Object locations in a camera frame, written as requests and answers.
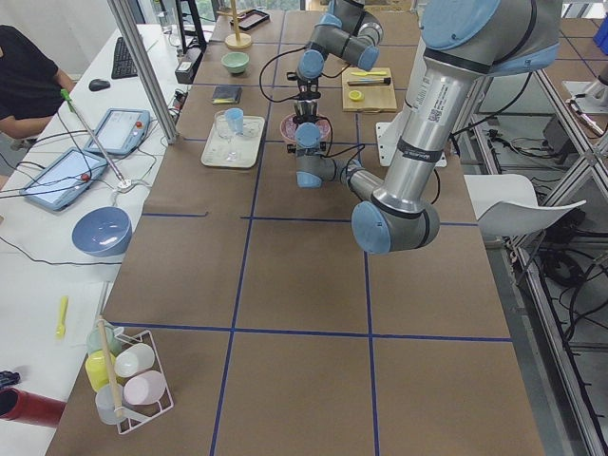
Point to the pile of clear ice cubes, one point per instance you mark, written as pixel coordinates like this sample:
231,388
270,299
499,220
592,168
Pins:
288,128

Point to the black tray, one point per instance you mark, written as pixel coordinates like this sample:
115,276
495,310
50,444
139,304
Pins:
252,18

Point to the aluminium frame post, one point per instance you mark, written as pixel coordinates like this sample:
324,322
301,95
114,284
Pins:
129,30

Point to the grey folded cloth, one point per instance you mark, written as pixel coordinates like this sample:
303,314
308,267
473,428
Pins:
226,95

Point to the yellow cup in rack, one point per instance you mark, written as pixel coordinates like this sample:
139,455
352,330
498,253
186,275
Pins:
96,370

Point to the cream bear tray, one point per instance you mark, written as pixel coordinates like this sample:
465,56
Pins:
247,145

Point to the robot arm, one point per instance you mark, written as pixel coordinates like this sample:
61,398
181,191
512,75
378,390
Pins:
461,41
347,31

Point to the person in black shirt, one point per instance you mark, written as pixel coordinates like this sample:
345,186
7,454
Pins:
31,86

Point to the near teach pendant tablet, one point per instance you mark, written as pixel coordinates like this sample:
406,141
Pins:
65,179

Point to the blue plastic cup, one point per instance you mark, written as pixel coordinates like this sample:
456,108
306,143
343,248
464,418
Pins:
235,120

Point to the pink cup in rack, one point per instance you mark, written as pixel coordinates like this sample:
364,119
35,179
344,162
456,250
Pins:
145,388

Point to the far teach pendant tablet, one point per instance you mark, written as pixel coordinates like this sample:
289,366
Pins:
122,130

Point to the yellow plastic knife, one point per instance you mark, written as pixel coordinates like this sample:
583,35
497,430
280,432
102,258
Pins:
366,74

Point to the teach pendant tablet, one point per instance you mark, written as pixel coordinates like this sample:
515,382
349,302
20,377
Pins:
65,179
122,130

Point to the white chair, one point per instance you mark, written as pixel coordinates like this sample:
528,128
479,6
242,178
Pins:
506,205

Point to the clear wine glass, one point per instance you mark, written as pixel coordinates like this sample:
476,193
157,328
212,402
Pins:
226,134

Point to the wooden rack handle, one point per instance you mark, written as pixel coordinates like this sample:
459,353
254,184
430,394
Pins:
110,369

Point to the metal rod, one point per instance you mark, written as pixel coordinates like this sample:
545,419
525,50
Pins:
370,82

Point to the black keyboard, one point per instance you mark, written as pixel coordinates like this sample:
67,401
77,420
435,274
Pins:
123,65

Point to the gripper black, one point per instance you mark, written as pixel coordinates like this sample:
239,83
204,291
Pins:
308,151
304,107

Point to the blue bowl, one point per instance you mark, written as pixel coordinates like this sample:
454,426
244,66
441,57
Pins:
103,232

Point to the white cup in rack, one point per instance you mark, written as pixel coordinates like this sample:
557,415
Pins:
137,358

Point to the black box device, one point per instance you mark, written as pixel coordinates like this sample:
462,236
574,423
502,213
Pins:
188,66

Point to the metal ice scoop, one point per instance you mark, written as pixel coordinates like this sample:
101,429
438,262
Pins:
305,111

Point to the yellow spoon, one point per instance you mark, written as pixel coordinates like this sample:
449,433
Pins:
60,329

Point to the lemon slice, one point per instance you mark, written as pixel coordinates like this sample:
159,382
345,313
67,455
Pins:
356,96

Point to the wooden stand with pole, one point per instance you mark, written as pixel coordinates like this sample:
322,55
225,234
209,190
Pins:
238,39

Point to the white wire cup rack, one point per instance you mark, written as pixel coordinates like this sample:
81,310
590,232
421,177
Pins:
118,341

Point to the green bowl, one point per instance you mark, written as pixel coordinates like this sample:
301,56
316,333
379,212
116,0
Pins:
235,62

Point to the black computer mouse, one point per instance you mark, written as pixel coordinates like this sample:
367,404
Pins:
98,85

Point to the red cylinder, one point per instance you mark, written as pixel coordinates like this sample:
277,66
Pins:
29,408

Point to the grey cup in rack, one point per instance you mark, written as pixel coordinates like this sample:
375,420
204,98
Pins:
105,406

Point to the wooden cutting board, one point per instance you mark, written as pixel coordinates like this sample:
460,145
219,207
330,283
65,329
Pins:
379,98

